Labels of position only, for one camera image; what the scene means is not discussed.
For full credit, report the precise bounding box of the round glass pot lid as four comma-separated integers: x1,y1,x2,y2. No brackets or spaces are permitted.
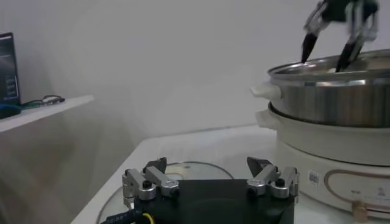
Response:
96,161,235,224

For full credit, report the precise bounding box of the dark laptop screen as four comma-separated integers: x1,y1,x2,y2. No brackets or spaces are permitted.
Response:
0,32,21,106

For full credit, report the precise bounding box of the blue computer mouse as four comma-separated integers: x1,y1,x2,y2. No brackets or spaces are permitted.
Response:
0,103,23,119

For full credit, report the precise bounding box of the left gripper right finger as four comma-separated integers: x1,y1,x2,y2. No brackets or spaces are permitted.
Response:
246,156,301,200

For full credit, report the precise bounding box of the white electric cooker pot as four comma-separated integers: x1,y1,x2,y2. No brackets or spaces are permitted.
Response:
255,103,390,220

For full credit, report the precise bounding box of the perforated steel steamer basket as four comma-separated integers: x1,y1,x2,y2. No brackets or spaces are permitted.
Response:
249,48,390,128

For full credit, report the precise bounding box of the white side table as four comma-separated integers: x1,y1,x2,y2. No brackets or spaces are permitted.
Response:
0,94,95,133

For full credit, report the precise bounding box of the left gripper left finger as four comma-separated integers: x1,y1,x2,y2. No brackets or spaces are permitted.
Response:
121,156,180,201

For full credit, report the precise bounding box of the black cable loop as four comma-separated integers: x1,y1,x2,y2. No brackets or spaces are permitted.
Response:
42,94,66,104

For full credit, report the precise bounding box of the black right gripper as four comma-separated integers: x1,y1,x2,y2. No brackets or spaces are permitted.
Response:
300,0,380,73

